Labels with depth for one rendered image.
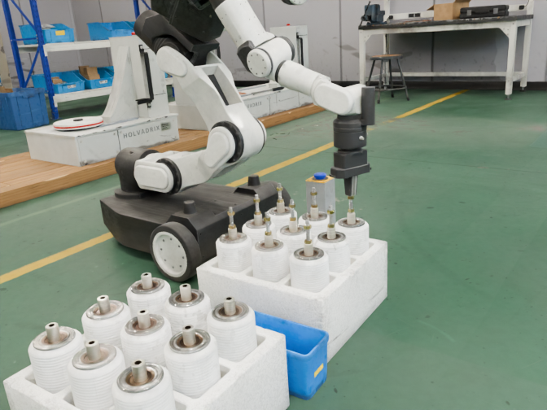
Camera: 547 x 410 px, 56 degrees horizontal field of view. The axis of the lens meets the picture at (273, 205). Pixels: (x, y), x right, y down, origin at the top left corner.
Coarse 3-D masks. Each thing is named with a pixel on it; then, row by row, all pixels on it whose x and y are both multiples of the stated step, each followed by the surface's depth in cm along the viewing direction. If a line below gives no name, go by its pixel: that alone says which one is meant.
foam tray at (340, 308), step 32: (352, 256) 141; (384, 256) 149; (224, 288) 137; (256, 288) 130; (288, 288) 126; (352, 288) 133; (384, 288) 152; (288, 320) 127; (320, 320) 121; (352, 320) 136
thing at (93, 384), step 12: (120, 360) 91; (72, 372) 88; (84, 372) 88; (96, 372) 88; (108, 372) 89; (120, 372) 91; (72, 384) 89; (84, 384) 88; (96, 384) 88; (108, 384) 89; (84, 396) 89; (96, 396) 89; (108, 396) 90; (84, 408) 90; (96, 408) 89; (108, 408) 90
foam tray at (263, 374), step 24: (264, 336) 107; (264, 360) 102; (24, 384) 97; (216, 384) 93; (240, 384) 96; (264, 384) 103; (24, 408) 96; (48, 408) 90; (72, 408) 90; (192, 408) 88; (216, 408) 90; (240, 408) 97; (264, 408) 104
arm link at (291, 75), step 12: (264, 48) 138; (276, 48) 139; (288, 48) 142; (276, 60) 139; (288, 60) 141; (276, 72) 141; (288, 72) 139; (300, 72) 138; (312, 72) 137; (288, 84) 140; (300, 84) 138
